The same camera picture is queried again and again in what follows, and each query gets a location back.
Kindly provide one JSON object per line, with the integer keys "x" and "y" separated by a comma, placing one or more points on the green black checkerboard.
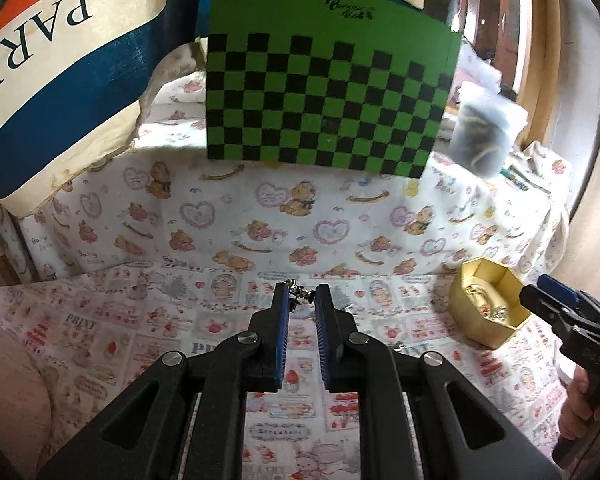
{"x": 346, "y": 84}

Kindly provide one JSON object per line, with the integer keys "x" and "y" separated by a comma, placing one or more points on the clear plastic tub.
{"x": 486, "y": 128}

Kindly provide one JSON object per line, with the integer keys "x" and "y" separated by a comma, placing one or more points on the gold octagonal box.
{"x": 498, "y": 278}

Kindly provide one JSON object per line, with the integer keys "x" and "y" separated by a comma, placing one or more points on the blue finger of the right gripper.
{"x": 561, "y": 292}
{"x": 568, "y": 324}

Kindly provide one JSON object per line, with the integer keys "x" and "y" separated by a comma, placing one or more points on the striped Paris fabric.
{"x": 78, "y": 77}

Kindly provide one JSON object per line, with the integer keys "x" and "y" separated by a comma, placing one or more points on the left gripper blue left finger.
{"x": 184, "y": 417}

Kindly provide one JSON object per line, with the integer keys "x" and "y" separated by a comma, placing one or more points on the wooden window frame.
{"x": 522, "y": 39}

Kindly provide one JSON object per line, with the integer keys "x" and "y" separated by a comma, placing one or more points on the person's right hand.
{"x": 576, "y": 412}

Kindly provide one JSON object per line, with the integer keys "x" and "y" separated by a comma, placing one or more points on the teddy bear print cloth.
{"x": 164, "y": 200}

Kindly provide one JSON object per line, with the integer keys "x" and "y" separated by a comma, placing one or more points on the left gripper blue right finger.
{"x": 419, "y": 418}

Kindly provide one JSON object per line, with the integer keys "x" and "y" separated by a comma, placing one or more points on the strawberry print cloth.
{"x": 90, "y": 336}

